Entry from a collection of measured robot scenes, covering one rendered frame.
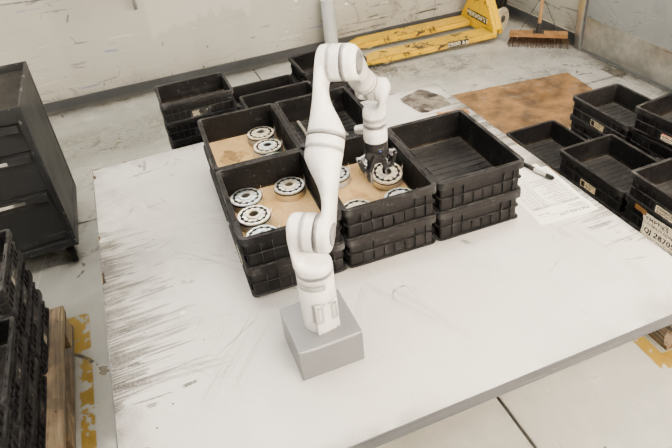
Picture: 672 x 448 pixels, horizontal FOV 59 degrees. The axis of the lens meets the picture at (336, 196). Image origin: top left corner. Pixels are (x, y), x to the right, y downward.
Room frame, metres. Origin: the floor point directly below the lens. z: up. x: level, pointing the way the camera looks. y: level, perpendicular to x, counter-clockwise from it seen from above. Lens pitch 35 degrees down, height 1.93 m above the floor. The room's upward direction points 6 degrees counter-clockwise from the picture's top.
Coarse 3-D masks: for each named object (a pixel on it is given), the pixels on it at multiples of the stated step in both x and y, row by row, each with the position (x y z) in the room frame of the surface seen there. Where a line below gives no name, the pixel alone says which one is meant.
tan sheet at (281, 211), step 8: (264, 192) 1.65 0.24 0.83; (272, 192) 1.65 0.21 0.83; (264, 200) 1.61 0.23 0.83; (272, 200) 1.60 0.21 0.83; (296, 200) 1.59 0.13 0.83; (304, 200) 1.58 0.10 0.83; (312, 200) 1.58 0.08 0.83; (272, 208) 1.56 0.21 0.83; (280, 208) 1.55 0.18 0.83; (288, 208) 1.55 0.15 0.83; (296, 208) 1.54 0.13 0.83; (304, 208) 1.54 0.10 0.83; (312, 208) 1.53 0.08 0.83; (280, 216) 1.51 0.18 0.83; (288, 216) 1.51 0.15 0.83; (272, 224) 1.47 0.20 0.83; (280, 224) 1.47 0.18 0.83
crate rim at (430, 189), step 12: (396, 144) 1.71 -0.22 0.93; (408, 156) 1.63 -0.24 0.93; (420, 168) 1.55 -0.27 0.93; (432, 180) 1.47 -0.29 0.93; (408, 192) 1.43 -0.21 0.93; (420, 192) 1.43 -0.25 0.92; (432, 192) 1.44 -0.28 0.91; (372, 204) 1.38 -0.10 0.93; (384, 204) 1.39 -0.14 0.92; (348, 216) 1.36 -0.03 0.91
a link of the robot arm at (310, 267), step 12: (300, 216) 1.08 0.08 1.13; (312, 216) 1.08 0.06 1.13; (288, 228) 1.06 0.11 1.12; (300, 228) 1.05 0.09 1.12; (288, 240) 1.05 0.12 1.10; (300, 240) 1.04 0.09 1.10; (300, 252) 1.06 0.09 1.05; (312, 252) 1.04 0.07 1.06; (300, 264) 1.05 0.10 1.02; (312, 264) 1.06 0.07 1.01; (324, 264) 1.06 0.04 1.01; (300, 276) 1.05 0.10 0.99; (312, 276) 1.04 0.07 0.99; (324, 276) 1.04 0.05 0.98
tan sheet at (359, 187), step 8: (352, 168) 1.75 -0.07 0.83; (352, 176) 1.69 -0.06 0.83; (360, 176) 1.69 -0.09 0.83; (352, 184) 1.65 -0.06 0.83; (360, 184) 1.64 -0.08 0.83; (368, 184) 1.64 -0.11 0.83; (400, 184) 1.62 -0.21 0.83; (344, 192) 1.60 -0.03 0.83; (352, 192) 1.60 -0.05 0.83; (360, 192) 1.60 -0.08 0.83; (368, 192) 1.59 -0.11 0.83; (376, 192) 1.59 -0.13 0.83; (384, 192) 1.58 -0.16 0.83; (344, 200) 1.56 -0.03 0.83; (368, 200) 1.55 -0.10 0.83
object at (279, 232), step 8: (288, 152) 1.73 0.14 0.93; (296, 152) 1.72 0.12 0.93; (256, 160) 1.70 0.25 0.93; (264, 160) 1.69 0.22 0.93; (304, 160) 1.67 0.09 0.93; (224, 168) 1.67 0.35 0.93; (232, 168) 1.66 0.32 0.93; (216, 176) 1.63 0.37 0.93; (224, 192) 1.53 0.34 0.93; (224, 200) 1.51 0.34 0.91; (232, 208) 1.44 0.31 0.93; (232, 216) 1.40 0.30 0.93; (240, 232) 1.32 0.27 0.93; (264, 232) 1.31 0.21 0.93; (272, 232) 1.30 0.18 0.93; (280, 232) 1.31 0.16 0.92; (240, 240) 1.29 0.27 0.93; (248, 240) 1.28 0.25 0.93; (256, 240) 1.29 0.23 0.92; (264, 240) 1.30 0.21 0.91
